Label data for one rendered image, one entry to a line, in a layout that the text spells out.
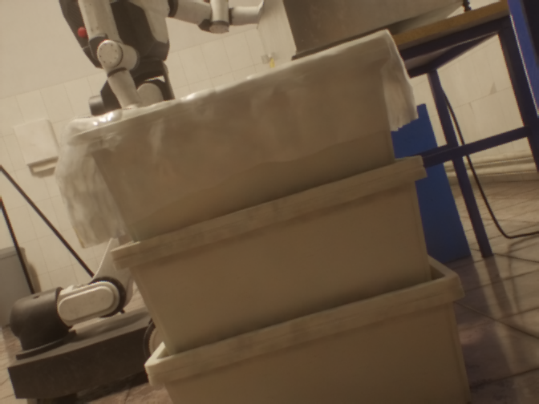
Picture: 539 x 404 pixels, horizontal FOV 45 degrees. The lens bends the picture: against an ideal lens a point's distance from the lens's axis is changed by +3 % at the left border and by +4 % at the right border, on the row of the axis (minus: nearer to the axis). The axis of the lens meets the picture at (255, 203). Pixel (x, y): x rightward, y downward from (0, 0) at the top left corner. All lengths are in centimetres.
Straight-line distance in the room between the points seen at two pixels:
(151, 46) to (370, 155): 118
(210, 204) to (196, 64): 453
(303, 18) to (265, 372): 95
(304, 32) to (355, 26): 14
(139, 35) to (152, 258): 114
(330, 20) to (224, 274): 83
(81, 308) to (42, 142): 354
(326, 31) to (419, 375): 93
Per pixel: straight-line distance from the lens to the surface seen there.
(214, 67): 568
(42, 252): 576
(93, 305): 221
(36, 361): 221
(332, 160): 117
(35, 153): 565
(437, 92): 239
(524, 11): 121
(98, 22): 207
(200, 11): 258
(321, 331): 117
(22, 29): 596
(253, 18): 262
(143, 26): 219
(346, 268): 119
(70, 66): 581
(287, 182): 117
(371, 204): 117
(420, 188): 246
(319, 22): 174
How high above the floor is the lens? 49
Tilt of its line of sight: 2 degrees down
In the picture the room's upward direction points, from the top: 17 degrees counter-clockwise
